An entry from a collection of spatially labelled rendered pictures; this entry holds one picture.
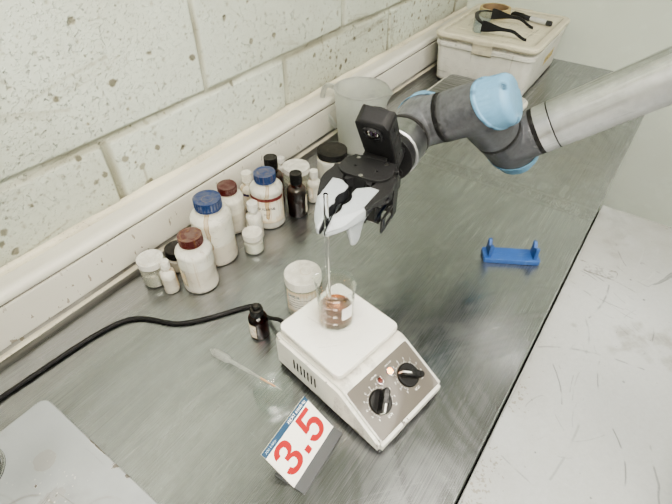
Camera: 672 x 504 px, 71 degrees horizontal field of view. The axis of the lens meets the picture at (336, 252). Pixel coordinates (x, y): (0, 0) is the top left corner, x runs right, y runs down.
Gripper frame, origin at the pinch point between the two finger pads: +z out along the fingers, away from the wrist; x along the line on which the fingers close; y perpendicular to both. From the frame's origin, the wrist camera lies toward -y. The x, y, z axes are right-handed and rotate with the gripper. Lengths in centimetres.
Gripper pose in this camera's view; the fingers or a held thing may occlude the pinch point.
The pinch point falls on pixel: (327, 221)
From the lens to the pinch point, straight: 53.7
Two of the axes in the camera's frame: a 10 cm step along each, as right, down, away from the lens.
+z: -4.6, 6.1, -6.5
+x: -8.9, -3.0, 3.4
